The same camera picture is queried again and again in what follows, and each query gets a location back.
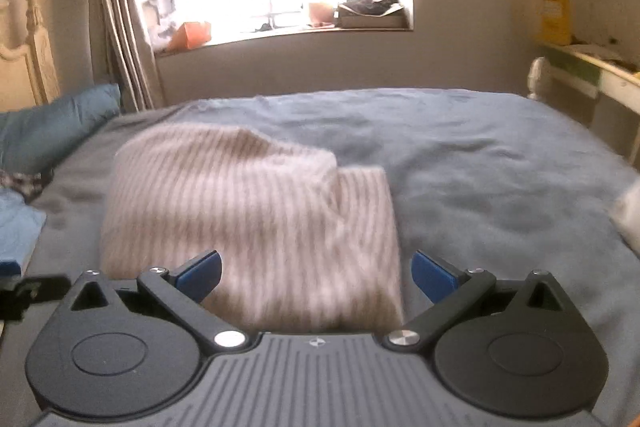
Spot orange bag on windowsill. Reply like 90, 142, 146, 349
166, 22, 212, 52

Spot blue-grey bed sheet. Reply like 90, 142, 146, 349
28, 89, 639, 426

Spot white cloth storage bag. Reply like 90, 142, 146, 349
610, 180, 640, 255

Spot dark shoes on windowsill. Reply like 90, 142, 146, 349
340, 0, 399, 16

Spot beige curtain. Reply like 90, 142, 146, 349
94, 0, 165, 112

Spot teal blue pillow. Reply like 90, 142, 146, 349
1, 83, 120, 174

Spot yellow box on desk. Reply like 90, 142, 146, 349
540, 0, 573, 46

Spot pink houndstooth knit jacket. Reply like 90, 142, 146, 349
100, 124, 404, 333

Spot cream wooden desk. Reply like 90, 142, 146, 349
538, 41, 639, 168

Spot cream carved headboard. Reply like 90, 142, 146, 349
0, 0, 61, 112

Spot grey box under shoes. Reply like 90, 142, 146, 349
335, 10, 408, 29

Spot light blue folded cloth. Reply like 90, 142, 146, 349
0, 188, 47, 277

